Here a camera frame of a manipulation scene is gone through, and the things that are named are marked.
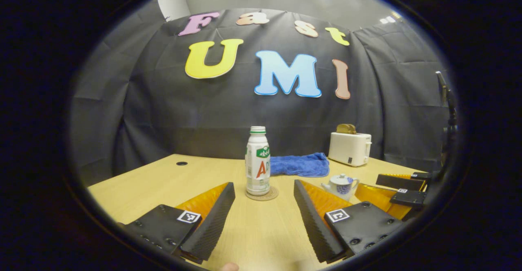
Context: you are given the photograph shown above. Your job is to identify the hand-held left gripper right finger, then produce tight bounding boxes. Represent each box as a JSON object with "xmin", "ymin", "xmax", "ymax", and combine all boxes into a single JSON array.
[{"xmin": 293, "ymin": 179, "xmax": 406, "ymax": 264}]

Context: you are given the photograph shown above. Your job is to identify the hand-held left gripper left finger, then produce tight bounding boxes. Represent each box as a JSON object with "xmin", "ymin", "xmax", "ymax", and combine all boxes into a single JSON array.
[{"xmin": 118, "ymin": 181, "xmax": 236, "ymax": 264}]

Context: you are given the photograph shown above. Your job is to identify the white blue-patterned teacup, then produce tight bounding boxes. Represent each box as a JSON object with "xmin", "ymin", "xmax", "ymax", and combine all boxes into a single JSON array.
[{"xmin": 321, "ymin": 177, "xmax": 361, "ymax": 201}]

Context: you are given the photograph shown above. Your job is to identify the round brown coaster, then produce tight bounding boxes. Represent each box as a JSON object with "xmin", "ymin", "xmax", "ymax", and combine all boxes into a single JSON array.
[{"xmin": 245, "ymin": 186, "xmax": 279, "ymax": 201}]

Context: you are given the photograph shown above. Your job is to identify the white green-label water bottle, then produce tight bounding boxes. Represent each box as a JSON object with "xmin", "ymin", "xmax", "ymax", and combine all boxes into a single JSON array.
[{"xmin": 245, "ymin": 126, "xmax": 271, "ymax": 196}]

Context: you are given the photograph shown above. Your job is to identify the blue towel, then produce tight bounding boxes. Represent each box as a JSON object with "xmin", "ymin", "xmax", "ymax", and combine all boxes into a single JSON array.
[{"xmin": 270, "ymin": 152, "xmax": 330, "ymax": 178}]

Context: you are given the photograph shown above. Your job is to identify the white toaster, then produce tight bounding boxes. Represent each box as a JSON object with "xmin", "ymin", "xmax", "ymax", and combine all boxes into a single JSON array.
[{"xmin": 328, "ymin": 132, "xmax": 372, "ymax": 167}]

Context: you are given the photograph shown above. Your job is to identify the black backdrop cloth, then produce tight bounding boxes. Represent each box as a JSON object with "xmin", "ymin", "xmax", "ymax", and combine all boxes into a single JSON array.
[{"xmin": 67, "ymin": 8, "xmax": 453, "ymax": 186}]

